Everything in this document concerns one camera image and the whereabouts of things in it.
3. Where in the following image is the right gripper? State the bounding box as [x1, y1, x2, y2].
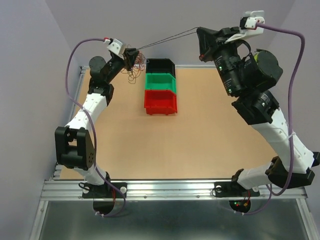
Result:
[205, 22, 256, 97]

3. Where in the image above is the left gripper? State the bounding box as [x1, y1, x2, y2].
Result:
[105, 51, 138, 84]

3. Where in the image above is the black thin cable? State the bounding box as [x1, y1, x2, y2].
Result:
[136, 26, 200, 51]

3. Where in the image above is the black plastic bin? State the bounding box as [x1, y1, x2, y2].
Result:
[145, 58, 176, 78]

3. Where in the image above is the green plastic bin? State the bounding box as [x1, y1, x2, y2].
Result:
[145, 73, 177, 94]

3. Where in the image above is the red plastic bin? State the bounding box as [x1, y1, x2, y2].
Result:
[144, 89, 178, 115]

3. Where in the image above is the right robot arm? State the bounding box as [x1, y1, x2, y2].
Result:
[196, 27, 320, 197]

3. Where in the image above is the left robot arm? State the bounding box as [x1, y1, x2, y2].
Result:
[54, 48, 139, 199]

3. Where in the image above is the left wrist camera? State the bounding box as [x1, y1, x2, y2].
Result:
[107, 38, 126, 56]

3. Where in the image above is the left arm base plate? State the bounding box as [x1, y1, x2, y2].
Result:
[78, 182, 122, 199]

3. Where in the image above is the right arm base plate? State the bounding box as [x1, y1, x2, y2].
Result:
[211, 181, 260, 198]

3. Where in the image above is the aluminium rail frame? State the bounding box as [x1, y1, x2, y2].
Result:
[39, 64, 308, 201]

